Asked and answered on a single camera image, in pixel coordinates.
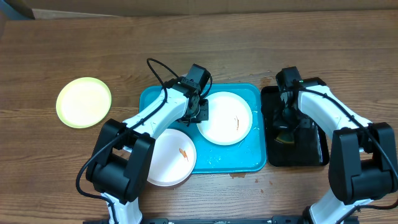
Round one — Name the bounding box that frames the yellow green sponge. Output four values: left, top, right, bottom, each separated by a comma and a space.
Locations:
275, 131, 295, 144

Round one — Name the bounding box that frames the white plate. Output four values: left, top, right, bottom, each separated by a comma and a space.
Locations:
147, 129, 197, 187
197, 91, 253, 146

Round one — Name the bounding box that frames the green rimmed plate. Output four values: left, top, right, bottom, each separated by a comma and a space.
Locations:
55, 77, 112, 129

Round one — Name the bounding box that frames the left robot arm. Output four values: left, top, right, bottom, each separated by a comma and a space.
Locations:
75, 64, 213, 223

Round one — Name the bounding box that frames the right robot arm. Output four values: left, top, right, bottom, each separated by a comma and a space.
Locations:
273, 67, 397, 223

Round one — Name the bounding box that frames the black water tray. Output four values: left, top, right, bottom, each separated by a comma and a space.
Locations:
261, 86, 330, 167

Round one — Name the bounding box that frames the cardboard sheet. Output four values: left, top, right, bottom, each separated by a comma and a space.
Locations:
0, 0, 398, 21

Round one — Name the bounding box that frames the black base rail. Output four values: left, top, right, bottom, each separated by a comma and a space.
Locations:
83, 214, 312, 224

